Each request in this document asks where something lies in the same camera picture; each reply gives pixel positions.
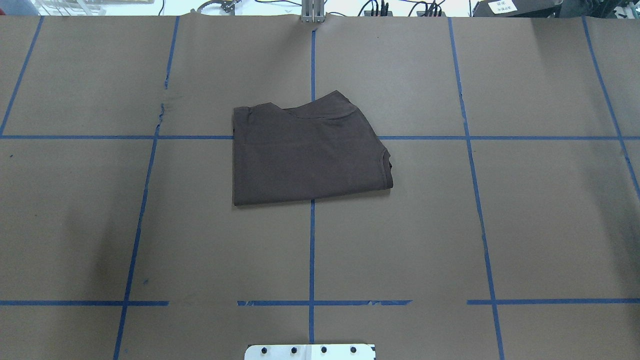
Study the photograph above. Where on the aluminium frame post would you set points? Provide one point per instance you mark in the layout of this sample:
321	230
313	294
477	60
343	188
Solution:
313	11

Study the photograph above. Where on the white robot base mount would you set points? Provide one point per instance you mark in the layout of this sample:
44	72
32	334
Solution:
332	351

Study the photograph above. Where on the dark brown t-shirt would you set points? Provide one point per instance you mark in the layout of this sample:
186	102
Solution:
323	149

